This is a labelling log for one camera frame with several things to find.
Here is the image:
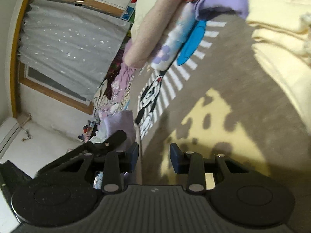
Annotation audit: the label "white floral quilt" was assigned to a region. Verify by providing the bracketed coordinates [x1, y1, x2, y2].
[151, 0, 202, 71]

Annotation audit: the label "pale yellow pillow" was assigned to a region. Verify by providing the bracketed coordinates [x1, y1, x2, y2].
[131, 0, 170, 38]

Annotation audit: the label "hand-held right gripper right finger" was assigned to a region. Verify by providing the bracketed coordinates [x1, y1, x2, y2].
[169, 143, 244, 193]

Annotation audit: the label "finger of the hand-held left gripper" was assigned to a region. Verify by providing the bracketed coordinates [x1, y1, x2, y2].
[36, 130, 127, 176]

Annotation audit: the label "lavender sweatshirt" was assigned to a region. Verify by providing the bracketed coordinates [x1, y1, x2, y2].
[96, 110, 144, 185]

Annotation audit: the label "cluttered low shelf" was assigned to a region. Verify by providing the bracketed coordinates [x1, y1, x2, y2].
[78, 120, 96, 142]

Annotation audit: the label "grey sheer curtain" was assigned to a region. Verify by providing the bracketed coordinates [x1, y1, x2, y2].
[17, 0, 129, 102]

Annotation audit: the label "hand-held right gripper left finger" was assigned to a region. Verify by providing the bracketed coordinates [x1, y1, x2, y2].
[42, 142, 139, 195]

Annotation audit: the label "wall socket cable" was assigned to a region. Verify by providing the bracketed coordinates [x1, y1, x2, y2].
[21, 113, 33, 142]

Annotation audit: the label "lavender cloth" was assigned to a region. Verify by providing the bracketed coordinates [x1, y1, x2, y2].
[194, 0, 249, 21]

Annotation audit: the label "crumpled purple bedsheet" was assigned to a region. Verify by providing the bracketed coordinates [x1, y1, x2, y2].
[109, 64, 135, 113]

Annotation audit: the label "cartoon print pillow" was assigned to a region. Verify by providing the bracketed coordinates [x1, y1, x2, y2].
[93, 76, 114, 110]

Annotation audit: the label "cream sweatshirt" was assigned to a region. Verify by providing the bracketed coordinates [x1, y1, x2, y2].
[245, 0, 311, 158]

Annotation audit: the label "pink folded blanket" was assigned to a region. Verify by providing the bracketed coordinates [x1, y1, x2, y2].
[123, 0, 189, 68]

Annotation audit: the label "white air conditioner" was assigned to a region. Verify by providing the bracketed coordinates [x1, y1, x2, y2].
[0, 118, 21, 162]

